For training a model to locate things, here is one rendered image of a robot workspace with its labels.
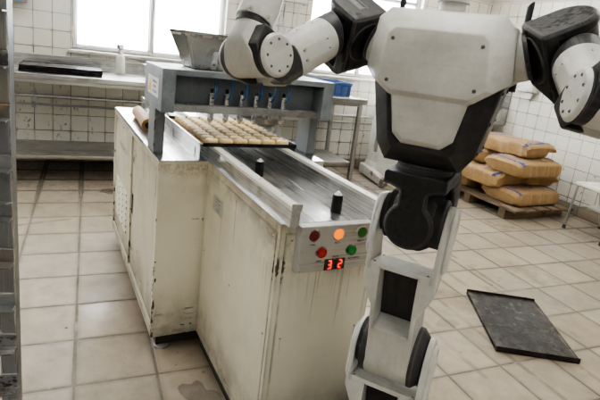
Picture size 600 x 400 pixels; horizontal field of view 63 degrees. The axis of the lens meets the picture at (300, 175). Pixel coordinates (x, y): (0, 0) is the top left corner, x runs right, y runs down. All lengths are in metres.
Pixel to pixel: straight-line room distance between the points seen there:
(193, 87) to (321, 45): 1.05
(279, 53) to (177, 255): 1.32
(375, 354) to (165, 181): 1.08
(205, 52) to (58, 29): 3.18
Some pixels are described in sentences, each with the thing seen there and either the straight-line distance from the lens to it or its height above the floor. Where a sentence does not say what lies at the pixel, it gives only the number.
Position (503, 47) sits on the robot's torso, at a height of 1.35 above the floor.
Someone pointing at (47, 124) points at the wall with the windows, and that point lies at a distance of 5.12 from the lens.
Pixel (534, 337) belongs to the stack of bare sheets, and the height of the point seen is 0.02.
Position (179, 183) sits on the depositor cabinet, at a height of 0.75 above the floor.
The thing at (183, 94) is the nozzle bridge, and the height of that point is 1.08.
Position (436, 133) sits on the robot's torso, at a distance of 0.97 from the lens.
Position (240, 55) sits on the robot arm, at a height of 1.28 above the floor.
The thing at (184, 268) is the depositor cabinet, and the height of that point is 0.39.
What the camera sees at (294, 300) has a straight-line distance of 1.47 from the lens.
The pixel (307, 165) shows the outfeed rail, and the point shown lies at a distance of 1.83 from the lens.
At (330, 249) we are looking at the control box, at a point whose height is 0.77.
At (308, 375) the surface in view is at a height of 0.33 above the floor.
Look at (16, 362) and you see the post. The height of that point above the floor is 0.64.
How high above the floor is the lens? 1.31
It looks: 14 degrees down
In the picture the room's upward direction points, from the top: 7 degrees clockwise
